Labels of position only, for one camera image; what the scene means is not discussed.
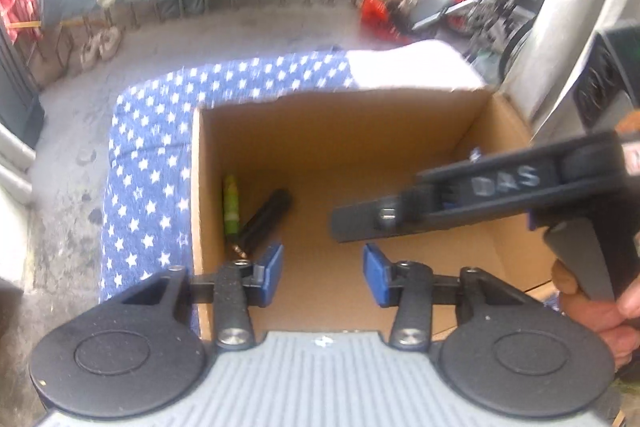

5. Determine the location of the blue star-print blanket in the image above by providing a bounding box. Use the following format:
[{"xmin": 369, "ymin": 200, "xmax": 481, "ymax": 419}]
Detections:
[{"xmin": 99, "ymin": 48, "xmax": 488, "ymax": 305}]

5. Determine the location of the brown cardboard box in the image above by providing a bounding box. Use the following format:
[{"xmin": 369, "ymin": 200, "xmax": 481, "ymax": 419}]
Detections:
[{"xmin": 190, "ymin": 88, "xmax": 568, "ymax": 343}]

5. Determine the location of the person's right hand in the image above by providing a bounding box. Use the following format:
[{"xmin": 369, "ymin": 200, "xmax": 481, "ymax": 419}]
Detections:
[{"xmin": 551, "ymin": 258, "xmax": 640, "ymax": 373}]

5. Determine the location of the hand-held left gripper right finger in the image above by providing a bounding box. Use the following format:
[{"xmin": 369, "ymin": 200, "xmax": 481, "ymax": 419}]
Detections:
[{"xmin": 362, "ymin": 243, "xmax": 540, "ymax": 352}]

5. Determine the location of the black cylindrical tube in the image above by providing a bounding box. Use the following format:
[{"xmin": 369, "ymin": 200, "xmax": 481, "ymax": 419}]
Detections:
[{"xmin": 233, "ymin": 189, "xmax": 292, "ymax": 259}]

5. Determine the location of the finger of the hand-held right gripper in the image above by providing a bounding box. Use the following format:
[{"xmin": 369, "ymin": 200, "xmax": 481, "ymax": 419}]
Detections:
[{"xmin": 331, "ymin": 187, "xmax": 532, "ymax": 244}]

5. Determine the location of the green tube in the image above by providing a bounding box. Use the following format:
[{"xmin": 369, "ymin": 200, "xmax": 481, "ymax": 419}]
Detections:
[{"xmin": 223, "ymin": 174, "xmax": 242, "ymax": 236}]

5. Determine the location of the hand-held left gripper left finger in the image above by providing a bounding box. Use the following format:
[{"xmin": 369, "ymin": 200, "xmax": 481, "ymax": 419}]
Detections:
[{"xmin": 121, "ymin": 243, "xmax": 285, "ymax": 351}]

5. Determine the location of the white curtain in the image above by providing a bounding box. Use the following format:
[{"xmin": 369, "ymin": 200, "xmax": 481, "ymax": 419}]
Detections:
[{"xmin": 499, "ymin": 0, "xmax": 640, "ymax": 136}]

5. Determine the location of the red plastic toy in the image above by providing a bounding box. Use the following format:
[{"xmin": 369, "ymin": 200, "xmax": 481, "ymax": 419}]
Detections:
[{"xmin": 360, "ymin": 0, "xmax": 404, "ymax": 39}]

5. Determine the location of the metal railing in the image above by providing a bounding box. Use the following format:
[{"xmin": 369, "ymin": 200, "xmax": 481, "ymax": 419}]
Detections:
[{"xmin": 22, "ymin": 0, "xmax": 367, "ymax": 78}]

